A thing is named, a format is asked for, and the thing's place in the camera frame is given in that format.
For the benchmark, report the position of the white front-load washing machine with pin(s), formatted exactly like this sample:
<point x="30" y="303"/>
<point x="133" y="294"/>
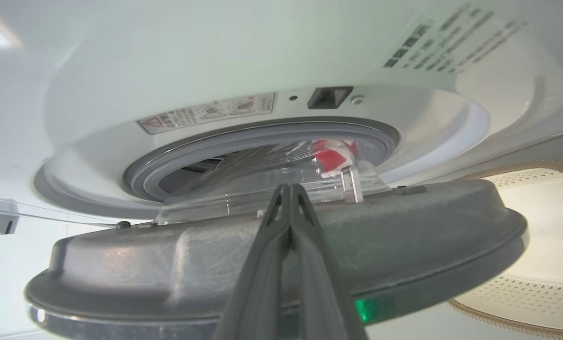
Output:
<point x="206" y="56"/>

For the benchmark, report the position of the grey warning label sticker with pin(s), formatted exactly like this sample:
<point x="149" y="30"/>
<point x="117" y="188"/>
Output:
<point x="206" y="113"/>

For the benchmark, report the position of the round glass washing machine door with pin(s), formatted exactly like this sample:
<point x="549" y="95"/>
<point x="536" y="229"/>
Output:
<point x="168" y="264"/>

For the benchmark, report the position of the red garment with striped cuffs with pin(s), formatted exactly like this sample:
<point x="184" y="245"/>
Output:
<point x="333" y="156"/>

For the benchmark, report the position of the cream perforated laundry basket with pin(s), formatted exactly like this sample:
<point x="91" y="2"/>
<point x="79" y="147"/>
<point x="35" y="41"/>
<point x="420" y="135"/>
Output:
<point x="541" y="264"/>

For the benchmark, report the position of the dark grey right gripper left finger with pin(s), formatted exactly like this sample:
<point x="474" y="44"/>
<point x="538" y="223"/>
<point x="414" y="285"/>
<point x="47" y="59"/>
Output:
<point x="258" y="293"/>

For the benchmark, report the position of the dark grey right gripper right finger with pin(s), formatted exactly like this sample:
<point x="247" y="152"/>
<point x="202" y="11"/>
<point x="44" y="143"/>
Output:
<point x="319" y="293"/>

